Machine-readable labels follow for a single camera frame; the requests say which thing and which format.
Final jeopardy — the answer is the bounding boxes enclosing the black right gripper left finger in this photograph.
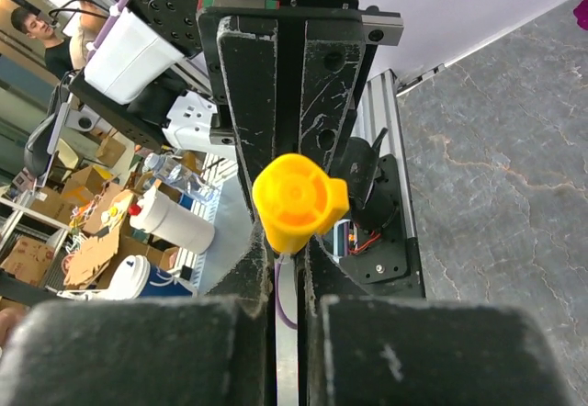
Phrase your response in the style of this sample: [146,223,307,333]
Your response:
[1,225,276,405]

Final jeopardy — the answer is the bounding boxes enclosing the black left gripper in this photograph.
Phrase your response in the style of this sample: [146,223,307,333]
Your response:
[196,0,403,221]

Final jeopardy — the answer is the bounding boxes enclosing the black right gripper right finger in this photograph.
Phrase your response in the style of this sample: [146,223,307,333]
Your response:
[296,239,572,405]

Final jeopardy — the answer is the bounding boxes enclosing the yellow marker cap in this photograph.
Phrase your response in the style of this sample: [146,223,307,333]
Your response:
[252,153,350,254]

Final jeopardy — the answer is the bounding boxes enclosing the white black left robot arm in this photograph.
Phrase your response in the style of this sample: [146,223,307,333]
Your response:
[72,0,402,228]

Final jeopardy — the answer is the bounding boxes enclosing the blue white container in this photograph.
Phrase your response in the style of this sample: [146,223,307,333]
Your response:
[96,255,198,301]

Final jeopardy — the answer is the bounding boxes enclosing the white plastic jug red cap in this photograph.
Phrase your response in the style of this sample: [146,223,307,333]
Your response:
[128,186,215,254]

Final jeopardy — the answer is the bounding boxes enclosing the clear plastic water bottle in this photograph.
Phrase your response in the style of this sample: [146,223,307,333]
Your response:
[144,153,217,203]

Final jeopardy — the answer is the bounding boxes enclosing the person in black shirt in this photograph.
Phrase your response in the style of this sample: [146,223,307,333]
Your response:
[10,6,88,80]

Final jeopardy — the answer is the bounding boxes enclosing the purple snack bag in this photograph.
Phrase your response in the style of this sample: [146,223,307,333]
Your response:
[573,0,588,30]

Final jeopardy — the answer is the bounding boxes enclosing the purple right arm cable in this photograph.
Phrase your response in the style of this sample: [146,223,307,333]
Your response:
[274,254,299,329]

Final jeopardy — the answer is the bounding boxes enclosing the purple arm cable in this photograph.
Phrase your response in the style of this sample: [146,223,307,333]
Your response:
[274,254,299,329]
[86,0,139,58]

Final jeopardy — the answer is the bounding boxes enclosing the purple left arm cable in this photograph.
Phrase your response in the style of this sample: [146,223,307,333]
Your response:
[86,0,139,58]

